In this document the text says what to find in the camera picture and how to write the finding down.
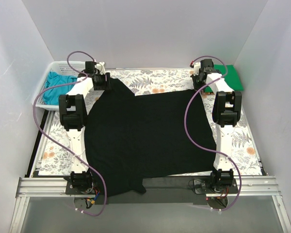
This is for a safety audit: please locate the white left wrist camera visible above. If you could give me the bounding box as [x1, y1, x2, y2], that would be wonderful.
[94, 62, 106, 75]

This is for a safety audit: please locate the floral table mat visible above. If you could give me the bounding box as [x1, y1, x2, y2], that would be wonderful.
[36, 69, 262, 176]

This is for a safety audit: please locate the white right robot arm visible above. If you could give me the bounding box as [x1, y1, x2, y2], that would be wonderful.
[190, 58, 242, 193]

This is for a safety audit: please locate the white plastic basket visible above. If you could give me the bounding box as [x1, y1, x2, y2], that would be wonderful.
[32, 61, 78, 111]

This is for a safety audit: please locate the aluminium frame rail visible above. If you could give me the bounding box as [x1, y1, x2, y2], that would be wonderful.
[9, 175, 291, 233]

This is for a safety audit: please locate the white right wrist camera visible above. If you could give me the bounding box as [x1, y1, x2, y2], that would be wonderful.
[189, 62, 201, 76]

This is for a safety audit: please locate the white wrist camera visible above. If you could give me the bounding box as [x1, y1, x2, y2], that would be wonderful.
[94, 62, 106, 75]
[189, 62, 201, 76]

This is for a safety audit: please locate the black t shirt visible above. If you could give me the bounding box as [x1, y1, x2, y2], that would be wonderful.
[84, 79, 216, 196]

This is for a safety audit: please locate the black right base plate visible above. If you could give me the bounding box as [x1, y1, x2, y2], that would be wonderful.
[188, 178, 238, 195]

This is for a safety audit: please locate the folded green t shirt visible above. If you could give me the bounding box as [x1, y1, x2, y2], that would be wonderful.
[204, 65, 244, 93]

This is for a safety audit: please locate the teal t shirt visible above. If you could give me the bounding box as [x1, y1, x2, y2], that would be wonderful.
[42, 71, 77, 105]

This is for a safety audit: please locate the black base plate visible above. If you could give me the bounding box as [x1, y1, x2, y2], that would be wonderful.
[188, 178, 238, 195]
[65, 177, 104, 195]

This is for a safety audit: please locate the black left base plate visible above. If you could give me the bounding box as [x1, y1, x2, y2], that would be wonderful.
[65, 177, 104, 195]

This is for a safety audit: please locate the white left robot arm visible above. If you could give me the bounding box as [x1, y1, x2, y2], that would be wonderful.
[59, 61, 111, 194]

